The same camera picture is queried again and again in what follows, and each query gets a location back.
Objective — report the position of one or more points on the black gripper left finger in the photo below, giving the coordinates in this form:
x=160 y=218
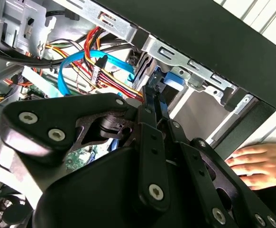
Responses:
x=57 y=111

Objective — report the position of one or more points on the person's right hand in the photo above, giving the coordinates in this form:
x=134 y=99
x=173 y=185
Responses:
x=266 y=164

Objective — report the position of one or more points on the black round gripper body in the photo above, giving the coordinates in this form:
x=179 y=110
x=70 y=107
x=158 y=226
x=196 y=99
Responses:
x=93 y=194

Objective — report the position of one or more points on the hard disk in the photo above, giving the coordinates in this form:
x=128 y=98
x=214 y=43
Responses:
x=174 y=80

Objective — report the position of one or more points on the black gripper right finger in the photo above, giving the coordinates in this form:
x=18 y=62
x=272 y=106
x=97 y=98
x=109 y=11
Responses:
x=199 y=166

